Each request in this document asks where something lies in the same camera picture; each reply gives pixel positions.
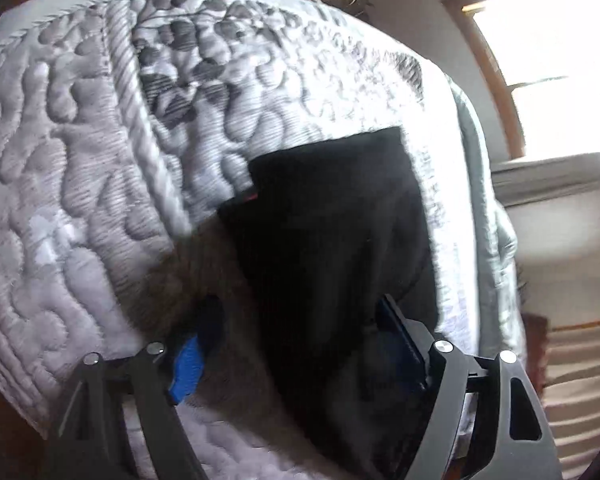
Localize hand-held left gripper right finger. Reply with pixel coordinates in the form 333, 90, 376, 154
375, 294, 564, 480

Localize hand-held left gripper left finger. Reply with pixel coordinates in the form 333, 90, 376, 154
42, 337, 212, 480

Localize black pants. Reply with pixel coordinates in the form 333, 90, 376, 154
217, 126, 443, 480

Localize light grey duvet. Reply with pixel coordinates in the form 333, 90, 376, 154
447, 80, 524, 362

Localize grey curtain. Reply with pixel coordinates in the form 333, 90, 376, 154
542, 317, 600, 480

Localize grey quilted bedspread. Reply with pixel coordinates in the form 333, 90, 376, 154
0, 0, 487, 480

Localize wooden framed window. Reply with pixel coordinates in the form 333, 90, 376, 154
442, 0, 600, 162

